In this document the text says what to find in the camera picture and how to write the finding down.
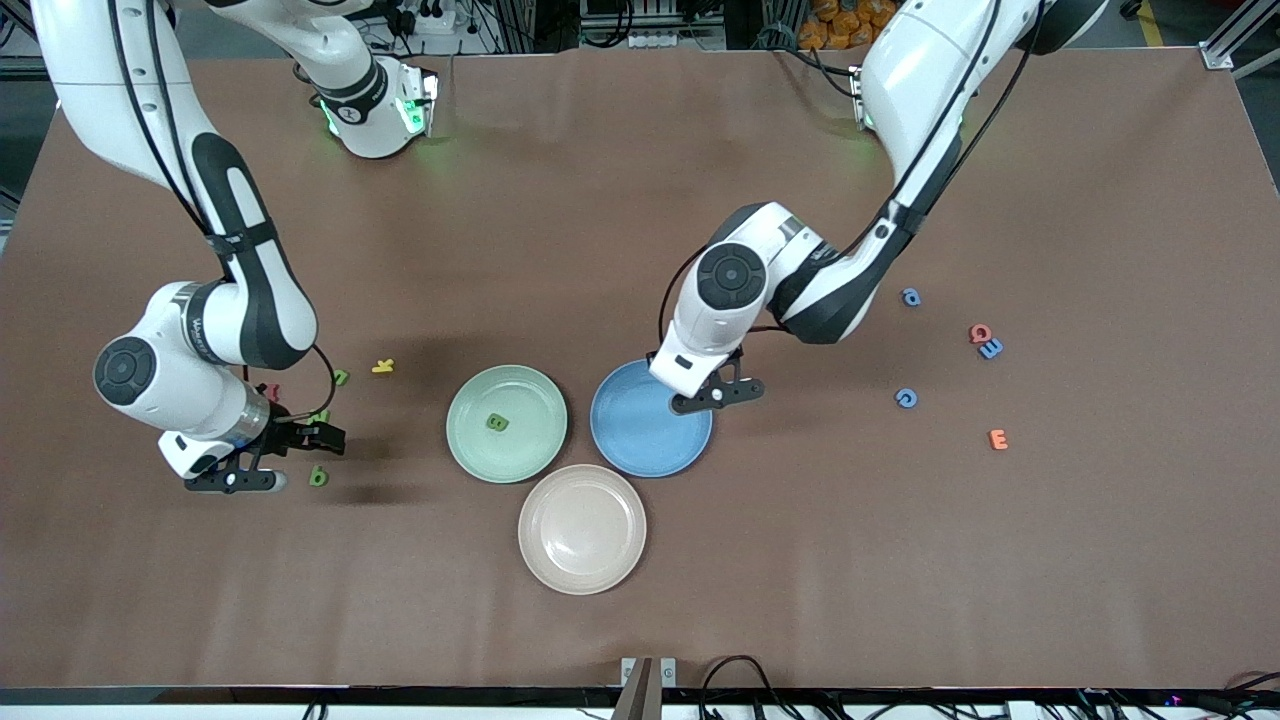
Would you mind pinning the pile of orange items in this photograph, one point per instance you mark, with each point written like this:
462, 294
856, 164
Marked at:
840, 25

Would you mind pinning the pinkish red letter Q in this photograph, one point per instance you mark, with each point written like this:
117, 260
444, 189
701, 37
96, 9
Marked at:
973, 334

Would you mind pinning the brown table cover sheet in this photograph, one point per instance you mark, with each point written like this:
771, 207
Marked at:
560, 250

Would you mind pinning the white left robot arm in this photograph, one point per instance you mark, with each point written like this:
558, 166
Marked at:
930, 80

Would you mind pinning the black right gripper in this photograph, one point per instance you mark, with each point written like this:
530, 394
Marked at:
291, 430

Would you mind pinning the light green plate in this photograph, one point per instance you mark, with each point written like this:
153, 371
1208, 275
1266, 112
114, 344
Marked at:
520, 450

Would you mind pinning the aluminium frame profile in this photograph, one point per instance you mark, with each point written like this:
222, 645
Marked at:
1225, 50

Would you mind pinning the white power strip with plugs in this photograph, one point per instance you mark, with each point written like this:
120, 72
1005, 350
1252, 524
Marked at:
435, 20

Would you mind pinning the blue letter c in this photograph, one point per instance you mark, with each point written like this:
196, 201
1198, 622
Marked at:
898, 398

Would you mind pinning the beige plate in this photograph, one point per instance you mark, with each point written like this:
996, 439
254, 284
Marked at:
582, 529

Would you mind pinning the blue plate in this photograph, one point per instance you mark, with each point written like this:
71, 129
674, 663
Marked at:
640, 440

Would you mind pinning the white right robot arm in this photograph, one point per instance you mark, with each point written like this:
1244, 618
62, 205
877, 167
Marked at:
175, 400

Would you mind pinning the green lowercase letter b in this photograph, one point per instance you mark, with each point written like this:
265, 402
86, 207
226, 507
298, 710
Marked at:
318, 477

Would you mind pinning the grey metal bracket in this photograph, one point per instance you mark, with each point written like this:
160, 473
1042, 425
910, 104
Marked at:
640, 690

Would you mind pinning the orange letter E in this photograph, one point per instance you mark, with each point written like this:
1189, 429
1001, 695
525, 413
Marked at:
995, 439

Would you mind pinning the blue letter m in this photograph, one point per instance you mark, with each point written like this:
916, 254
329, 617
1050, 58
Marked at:
990, 349

